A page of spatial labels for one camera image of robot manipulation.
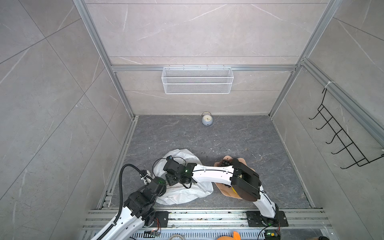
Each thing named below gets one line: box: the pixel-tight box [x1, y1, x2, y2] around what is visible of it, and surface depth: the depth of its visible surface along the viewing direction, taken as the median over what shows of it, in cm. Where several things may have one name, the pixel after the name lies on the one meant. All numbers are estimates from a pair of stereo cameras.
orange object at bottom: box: [217, 231, 241, 240], surface depth 67 cm
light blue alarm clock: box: [201, 111, 213, 126], surface depth 116 cm
